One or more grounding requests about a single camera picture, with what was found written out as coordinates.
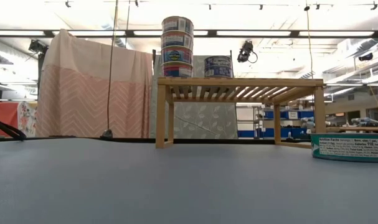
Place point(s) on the silver-lid seafood can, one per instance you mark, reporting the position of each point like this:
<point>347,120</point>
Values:
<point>347,147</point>

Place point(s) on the wooden slatted shelf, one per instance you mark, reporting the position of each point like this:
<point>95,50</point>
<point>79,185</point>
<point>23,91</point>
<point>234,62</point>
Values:
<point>238,81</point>

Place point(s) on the green leaf-pattern cloth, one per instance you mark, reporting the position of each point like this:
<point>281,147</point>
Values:
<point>204,124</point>

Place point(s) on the pink chevron cloth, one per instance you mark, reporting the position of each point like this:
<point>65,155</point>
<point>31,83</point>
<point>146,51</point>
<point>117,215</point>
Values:
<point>83,93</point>

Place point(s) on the blue bin shelving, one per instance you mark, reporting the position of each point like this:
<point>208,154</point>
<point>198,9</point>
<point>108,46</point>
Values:
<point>305,114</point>

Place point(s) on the white floral cloth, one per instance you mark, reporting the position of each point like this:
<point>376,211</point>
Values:
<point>26,118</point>

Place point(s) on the black ceiling device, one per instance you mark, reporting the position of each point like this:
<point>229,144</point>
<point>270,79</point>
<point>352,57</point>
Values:
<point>36,46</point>
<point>365,56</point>

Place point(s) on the long wooden table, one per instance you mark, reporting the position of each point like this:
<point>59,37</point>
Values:
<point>357,128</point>

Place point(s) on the grey blue equipment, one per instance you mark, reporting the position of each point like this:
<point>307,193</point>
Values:
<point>367,121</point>

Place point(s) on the red storage bin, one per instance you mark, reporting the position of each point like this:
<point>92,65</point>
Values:
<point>2,118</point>

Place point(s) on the black overhead camera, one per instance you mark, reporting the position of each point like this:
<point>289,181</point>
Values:
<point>245,51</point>

